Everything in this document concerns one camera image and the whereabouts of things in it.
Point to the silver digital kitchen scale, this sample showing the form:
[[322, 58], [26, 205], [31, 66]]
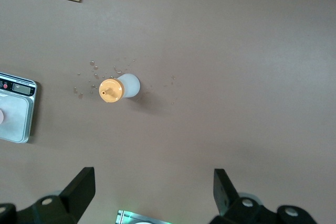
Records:
[[15, 119]]

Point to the translucent sauce bottle orange cap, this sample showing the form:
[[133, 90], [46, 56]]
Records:
[[111, 90]]

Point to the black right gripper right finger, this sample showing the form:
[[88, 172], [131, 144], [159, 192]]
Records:
[[228, 205]]

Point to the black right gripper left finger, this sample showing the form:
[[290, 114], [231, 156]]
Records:
[[76, 200]]

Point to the brown table cover sheet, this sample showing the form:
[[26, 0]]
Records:
[[210, 51]]

